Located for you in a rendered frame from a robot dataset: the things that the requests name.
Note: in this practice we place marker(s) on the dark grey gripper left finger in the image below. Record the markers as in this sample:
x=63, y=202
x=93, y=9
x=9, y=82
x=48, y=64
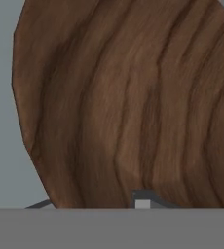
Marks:
x=42, y=205

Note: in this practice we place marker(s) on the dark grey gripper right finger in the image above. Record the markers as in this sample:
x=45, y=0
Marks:
x=143, y=198

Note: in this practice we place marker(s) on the brown wooden bowl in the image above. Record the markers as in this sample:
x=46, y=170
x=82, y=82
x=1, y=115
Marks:
x=123, y=97

